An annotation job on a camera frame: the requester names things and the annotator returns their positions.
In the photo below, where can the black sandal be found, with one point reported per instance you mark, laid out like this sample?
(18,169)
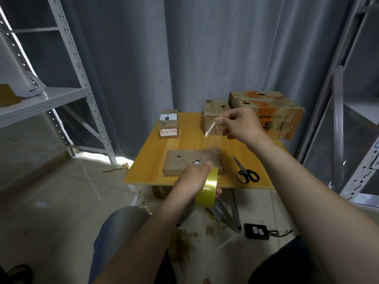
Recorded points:
(18,272)

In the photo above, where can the person's right leg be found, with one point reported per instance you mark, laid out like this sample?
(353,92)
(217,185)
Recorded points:
(278,263)

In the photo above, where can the large orange print cardboard box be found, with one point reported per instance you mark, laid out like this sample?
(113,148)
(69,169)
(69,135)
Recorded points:
(278,112)

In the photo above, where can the tape scraps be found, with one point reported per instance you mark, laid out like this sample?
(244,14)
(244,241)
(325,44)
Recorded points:
(180,242)

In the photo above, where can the person's right hand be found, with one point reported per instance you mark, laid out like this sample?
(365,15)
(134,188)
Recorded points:
(243,124)

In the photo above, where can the person's left hand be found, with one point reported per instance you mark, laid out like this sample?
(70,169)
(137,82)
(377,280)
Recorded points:
(195,177)

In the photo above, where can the person's right forearm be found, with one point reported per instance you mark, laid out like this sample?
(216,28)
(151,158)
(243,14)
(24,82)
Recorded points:
(320,210)

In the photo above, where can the small cardboard box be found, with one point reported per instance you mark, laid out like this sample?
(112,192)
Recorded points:
(183,162)

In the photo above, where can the yellow wooden table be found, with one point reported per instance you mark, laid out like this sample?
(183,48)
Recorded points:
(148,162)

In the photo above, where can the long white-labelled cardboard box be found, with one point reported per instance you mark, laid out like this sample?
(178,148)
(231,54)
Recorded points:
(169,124)

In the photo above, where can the medium brown cardboard box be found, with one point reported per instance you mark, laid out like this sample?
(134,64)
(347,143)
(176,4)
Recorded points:
(212,112)

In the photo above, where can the grey curtain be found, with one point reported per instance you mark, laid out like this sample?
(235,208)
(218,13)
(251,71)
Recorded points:
(207,50)

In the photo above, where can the person's left forearm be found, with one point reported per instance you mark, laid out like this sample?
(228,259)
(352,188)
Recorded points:
(145,239)

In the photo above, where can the grey metal shelf unit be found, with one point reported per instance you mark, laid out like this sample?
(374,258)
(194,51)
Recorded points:
(47,97)
(349,115)

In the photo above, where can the yellow tape roll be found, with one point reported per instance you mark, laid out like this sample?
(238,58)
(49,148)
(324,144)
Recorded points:
(207,189)

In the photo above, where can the black power adapter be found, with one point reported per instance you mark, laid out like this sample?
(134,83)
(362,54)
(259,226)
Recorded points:
(256,231)

